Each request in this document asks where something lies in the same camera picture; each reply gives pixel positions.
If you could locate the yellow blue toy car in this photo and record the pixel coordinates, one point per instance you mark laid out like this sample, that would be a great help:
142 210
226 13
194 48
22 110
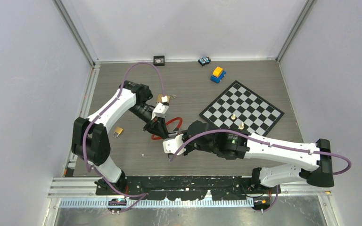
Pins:
217 75

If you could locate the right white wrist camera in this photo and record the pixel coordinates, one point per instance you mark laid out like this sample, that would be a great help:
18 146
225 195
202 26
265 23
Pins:
171 145

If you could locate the black square box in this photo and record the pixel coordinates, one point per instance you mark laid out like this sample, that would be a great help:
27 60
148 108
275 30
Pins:
159 60

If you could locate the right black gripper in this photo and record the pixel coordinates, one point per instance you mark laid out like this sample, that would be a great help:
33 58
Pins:
188 149

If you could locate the small blue toy car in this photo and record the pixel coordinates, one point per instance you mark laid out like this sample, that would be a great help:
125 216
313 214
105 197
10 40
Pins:
204 60

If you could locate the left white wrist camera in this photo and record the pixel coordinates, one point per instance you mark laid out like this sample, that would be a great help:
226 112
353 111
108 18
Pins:
161 108

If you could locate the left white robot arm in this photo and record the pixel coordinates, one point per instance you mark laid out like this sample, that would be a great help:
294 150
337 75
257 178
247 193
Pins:
90 138

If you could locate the cream chess piece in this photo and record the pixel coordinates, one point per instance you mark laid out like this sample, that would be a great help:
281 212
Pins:
241 125

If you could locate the small brass padlock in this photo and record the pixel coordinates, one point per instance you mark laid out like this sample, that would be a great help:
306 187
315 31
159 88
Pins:
117 132

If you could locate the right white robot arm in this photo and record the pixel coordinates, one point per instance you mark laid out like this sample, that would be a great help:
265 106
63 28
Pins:
309 162

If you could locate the large brass padlock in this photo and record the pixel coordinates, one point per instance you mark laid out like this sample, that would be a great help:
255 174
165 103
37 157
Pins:
159 98

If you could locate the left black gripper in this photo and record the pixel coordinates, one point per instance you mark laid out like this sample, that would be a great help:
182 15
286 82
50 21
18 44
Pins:
158 126

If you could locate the black white chessboard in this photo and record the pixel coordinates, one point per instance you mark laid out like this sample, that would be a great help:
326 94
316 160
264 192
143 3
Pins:
258 115

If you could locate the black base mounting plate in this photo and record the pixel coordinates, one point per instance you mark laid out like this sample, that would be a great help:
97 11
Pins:
191 188

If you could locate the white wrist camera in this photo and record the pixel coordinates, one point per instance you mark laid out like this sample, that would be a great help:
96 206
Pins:
161 108
171 145

